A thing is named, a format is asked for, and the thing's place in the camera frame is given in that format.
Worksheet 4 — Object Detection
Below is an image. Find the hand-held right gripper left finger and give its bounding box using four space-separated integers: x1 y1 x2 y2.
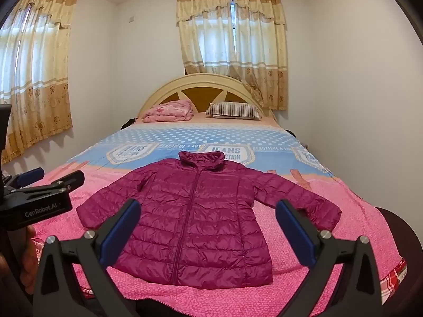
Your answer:
32 199 142 317

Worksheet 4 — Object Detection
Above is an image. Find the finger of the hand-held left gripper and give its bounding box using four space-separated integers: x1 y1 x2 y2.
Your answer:
5 171 85 197
3 168 45 192

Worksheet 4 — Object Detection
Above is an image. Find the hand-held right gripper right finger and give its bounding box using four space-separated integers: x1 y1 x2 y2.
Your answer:
275 199 384 317

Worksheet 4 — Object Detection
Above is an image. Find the magenta quilted down jacket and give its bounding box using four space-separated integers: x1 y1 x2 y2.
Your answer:
76 151 342 286

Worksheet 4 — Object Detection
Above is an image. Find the person's left hand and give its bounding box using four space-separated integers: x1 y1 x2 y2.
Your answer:
20 226 40 296

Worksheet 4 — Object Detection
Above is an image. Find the pink and blue printed bedspread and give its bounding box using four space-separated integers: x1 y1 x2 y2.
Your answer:
25 120 408 317

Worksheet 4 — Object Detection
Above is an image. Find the beige floral curtain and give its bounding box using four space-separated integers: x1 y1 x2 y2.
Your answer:
0 0 79 164
231 0 288 111
176 0 236 75

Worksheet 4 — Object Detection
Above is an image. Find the dark wooden footboard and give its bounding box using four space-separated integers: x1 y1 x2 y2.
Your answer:
375 206 419 266

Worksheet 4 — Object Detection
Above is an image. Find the red plaid sheet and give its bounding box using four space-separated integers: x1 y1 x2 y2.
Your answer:
380 258 408 306

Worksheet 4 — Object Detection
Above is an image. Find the pink folded quilt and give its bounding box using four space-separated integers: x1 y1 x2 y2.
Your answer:
141 99 194 123

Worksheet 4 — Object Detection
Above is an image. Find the striped pillow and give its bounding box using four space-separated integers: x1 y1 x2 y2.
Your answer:
205 102 263 120

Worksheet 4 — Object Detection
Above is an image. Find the pink bed sheet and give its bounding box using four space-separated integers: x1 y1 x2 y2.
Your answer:
130 112 285 131

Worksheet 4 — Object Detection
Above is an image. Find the cream wooden headboard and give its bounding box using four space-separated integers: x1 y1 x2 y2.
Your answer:
136 73 276 123

